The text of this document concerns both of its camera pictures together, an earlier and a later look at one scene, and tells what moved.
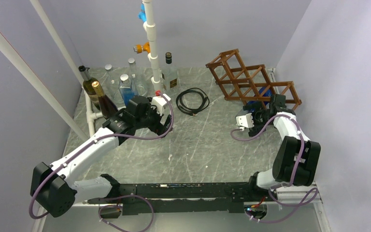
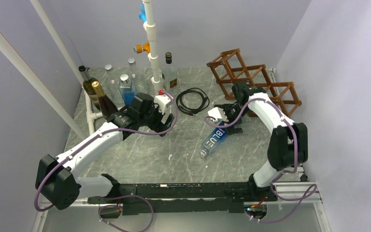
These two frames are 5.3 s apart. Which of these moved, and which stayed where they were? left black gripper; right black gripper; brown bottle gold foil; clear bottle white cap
Moved: right black gripper
Stayed: brown bottle gold foil; clear bottle white cap; left black gripper
